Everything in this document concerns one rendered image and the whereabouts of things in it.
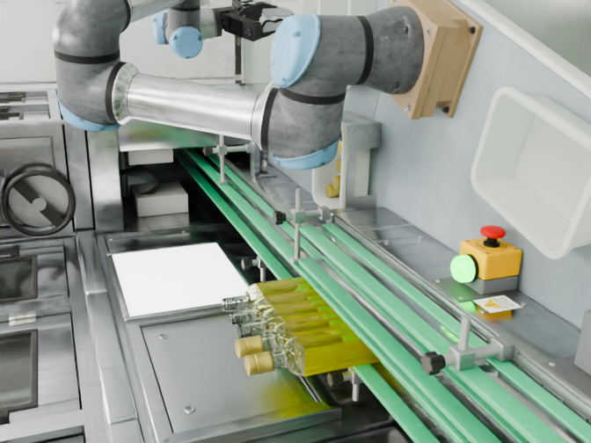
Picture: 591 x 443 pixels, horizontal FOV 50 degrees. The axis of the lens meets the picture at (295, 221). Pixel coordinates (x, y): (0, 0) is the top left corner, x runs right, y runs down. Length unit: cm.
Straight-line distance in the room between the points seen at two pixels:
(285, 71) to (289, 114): 8
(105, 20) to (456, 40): 61
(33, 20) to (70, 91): 356
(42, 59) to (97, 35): 361
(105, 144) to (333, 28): 117
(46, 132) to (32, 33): 276
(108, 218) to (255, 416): 113
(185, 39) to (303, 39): 56
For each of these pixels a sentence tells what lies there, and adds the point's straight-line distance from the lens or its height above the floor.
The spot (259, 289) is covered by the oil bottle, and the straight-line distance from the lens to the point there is 132.
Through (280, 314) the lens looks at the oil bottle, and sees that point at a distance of 122.
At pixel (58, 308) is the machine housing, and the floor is 146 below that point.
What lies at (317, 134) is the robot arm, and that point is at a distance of 111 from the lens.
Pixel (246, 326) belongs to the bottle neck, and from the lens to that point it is 121.
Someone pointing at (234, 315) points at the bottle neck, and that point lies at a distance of 126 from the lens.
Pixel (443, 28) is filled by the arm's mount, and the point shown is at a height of 83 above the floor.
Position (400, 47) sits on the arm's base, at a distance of 111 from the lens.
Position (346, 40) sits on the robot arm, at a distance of 108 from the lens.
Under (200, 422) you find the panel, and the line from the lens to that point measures 121.
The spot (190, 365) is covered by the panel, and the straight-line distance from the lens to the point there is 136.
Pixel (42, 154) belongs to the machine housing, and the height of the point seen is 146.
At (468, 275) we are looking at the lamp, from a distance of 104.
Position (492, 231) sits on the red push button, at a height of 80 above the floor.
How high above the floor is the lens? 143
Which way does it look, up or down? 20 degrees down
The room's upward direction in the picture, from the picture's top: 96 degrees counter-clockwise
